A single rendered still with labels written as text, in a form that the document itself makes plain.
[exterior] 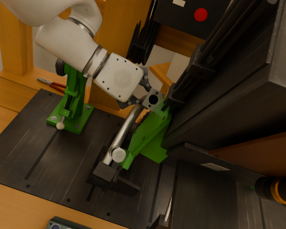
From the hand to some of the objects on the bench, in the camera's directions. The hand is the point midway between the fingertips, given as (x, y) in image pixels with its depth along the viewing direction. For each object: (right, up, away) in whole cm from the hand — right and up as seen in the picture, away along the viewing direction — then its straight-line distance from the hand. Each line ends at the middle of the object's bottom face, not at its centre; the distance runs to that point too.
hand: (149, 98), depth 69 cm
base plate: (+3, -27, +22) cm, 35 cm away
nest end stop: (-15, -25, +11) cm, 31 cm away
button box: (-21, -41, 0) cm, 46 cm away
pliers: (-40, +8, +40) cm, 57 cm away
